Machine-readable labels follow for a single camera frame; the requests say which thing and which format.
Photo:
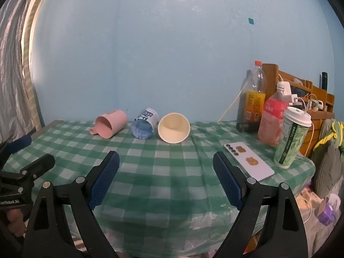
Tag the green checked tablecloth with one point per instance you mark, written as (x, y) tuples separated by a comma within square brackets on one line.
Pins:
[(166, 166)]

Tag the wooden desk rack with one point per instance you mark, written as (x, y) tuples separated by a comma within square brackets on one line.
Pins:
[(270, 80)]

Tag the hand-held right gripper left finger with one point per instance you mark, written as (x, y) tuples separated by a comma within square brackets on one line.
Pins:
[(105, 178)]

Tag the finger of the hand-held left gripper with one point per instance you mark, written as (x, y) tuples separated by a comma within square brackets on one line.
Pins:
[(40, 164), (19, 143)]

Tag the pink drink bottle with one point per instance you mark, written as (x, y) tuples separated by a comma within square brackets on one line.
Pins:
[(271, 121)]

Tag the black cylinder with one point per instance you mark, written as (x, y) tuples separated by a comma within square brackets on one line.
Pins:
[(247, 126)]

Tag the black bottle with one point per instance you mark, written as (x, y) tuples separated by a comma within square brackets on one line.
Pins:
[(324, 80)]

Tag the teal wall sticker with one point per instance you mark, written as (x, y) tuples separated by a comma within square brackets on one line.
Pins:
[(251, 21)]

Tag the pile of clothes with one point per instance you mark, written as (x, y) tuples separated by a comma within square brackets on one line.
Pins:
[(326, 161)]

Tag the blue and white paper cup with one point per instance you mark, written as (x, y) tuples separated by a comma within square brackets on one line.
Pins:
[(143, 125)]

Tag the white plastic bag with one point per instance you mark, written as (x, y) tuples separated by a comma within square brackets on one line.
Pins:
[(317, 233)]

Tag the silver curtain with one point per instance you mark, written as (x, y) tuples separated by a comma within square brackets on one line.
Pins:
[(13, 72)]

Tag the white charger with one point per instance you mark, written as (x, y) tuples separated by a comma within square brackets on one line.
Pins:
[(286, 90)]

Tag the orange soda bottle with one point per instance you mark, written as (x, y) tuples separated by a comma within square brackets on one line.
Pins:
[(254, 102)]

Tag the purple box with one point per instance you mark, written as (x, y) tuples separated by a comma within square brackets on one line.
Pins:
[(326, 212)]

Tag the cream paper cup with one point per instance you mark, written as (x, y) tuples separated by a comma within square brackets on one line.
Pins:
[(173, 127)]

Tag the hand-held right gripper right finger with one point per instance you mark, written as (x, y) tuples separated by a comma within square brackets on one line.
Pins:
[(228, 182)]

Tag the person's left hand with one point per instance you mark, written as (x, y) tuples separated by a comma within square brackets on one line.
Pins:
[(14, 221)]

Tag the white smartphone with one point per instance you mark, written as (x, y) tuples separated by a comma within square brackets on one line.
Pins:
[(250, 162)]

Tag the green drink cup with straw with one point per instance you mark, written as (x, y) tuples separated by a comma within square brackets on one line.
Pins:
[(291, 139)]

